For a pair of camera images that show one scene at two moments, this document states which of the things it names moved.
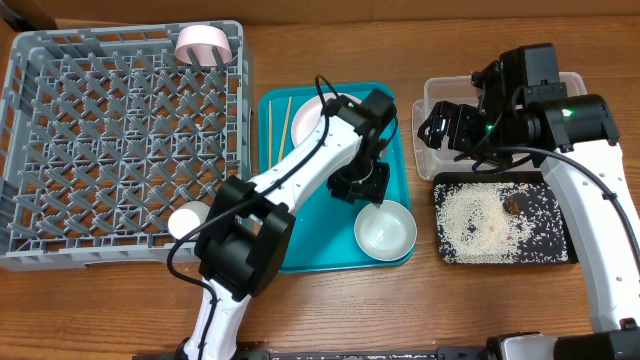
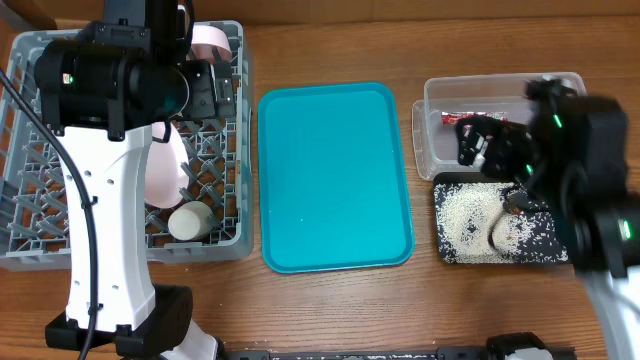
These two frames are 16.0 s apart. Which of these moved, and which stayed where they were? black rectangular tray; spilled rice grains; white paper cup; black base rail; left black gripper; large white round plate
Moved: left black gripper; large white round plate
Stayed: black base rail; black rectangular tray; white paper cup; spilled rice grains
